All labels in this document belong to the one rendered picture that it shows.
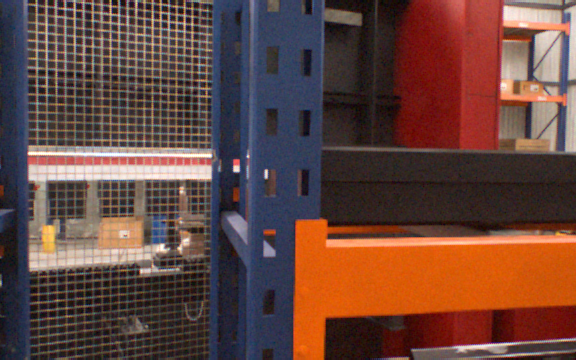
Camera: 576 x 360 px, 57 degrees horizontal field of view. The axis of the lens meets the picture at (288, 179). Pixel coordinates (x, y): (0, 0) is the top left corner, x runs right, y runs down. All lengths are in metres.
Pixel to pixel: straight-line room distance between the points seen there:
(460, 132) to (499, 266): 2.07
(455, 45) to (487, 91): 0.27
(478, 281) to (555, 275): 0.08
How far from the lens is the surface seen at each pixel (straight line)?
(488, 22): 2.76
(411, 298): 0.49
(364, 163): 0.52
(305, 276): 0.45
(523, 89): 10.40
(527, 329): 3.07
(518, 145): 10.07
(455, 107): 2.61
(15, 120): 1.00
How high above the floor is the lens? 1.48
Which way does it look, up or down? 3 degrees down
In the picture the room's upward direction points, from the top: 1 degrees clockwise
